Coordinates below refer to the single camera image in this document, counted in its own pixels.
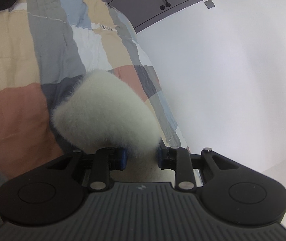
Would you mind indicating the grey wall switch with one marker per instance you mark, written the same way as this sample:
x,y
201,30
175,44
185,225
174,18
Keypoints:
x,y
209,4

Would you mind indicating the black door handle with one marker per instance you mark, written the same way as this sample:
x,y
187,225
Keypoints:
x,y
166,4

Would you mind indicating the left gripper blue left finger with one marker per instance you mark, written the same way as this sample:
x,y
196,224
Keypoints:
x,y
99,165

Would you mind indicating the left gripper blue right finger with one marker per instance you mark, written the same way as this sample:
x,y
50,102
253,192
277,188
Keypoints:
x,y
182,162

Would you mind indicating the cream striped fleece sweater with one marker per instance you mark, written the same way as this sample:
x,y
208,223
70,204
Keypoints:
x,y
104,111

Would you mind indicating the colourful patchwork bed quilt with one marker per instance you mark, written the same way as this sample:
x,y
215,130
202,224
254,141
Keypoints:
x,y
46,47

